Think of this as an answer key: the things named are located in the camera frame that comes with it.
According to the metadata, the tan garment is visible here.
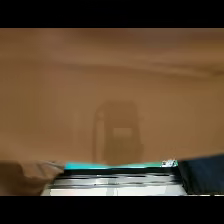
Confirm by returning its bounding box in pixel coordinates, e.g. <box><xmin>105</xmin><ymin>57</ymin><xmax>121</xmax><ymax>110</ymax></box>
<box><xmin>0</xmin><ymin>27</ymin><xmax>224</xmax><ymax>196</ymax></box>

